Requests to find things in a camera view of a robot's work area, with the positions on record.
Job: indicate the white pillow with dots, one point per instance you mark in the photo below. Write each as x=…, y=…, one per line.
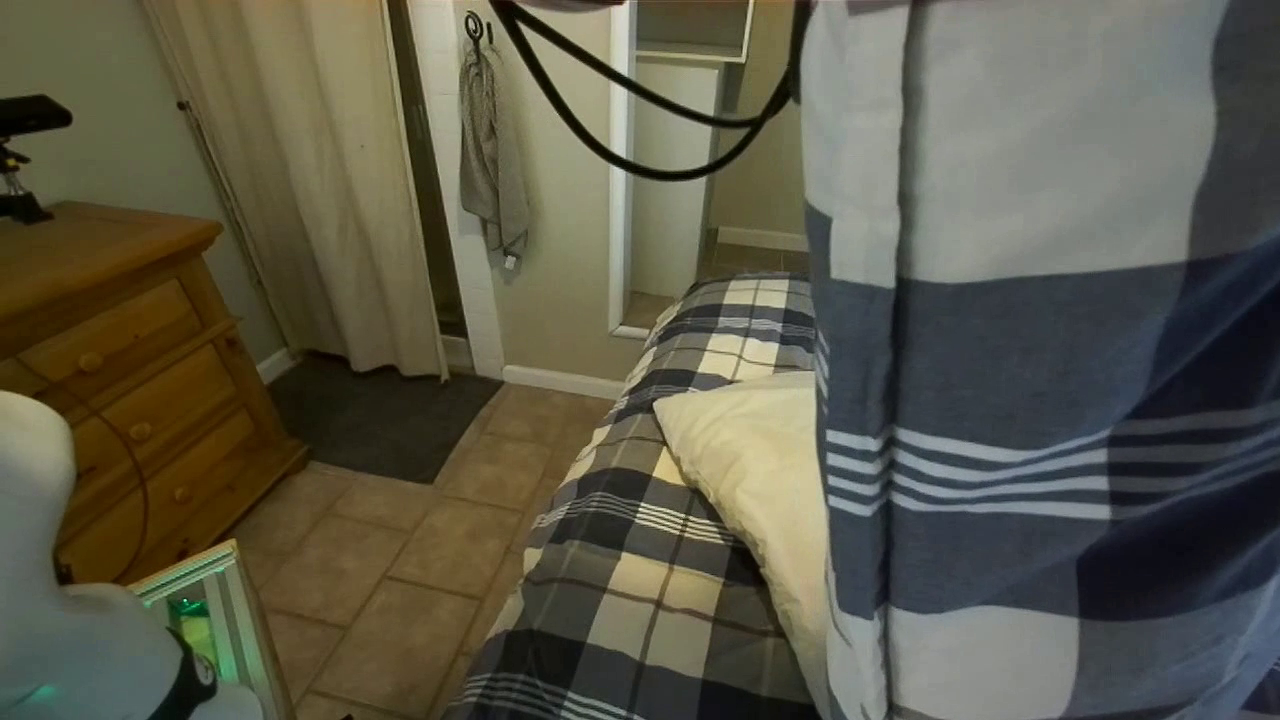
x=747, y=467

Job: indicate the large checked pillow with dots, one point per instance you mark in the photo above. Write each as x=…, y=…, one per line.
x=1041, y=374

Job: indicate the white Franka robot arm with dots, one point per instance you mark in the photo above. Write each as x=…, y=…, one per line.
x=54, y=603

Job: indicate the grey hanging towel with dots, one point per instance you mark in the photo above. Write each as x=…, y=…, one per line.
x=496, y=160

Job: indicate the dark floor mat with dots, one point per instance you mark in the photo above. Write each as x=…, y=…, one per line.
x=382, y=415

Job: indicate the beige curtain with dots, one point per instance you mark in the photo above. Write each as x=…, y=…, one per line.
x=304, y=187

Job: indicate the wooden dresser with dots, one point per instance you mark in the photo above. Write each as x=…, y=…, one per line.
x=135, y=387

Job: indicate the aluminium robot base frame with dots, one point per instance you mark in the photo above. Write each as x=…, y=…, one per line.
x=214, y=612

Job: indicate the black camera stand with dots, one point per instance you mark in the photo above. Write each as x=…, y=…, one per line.
x=23, y=202

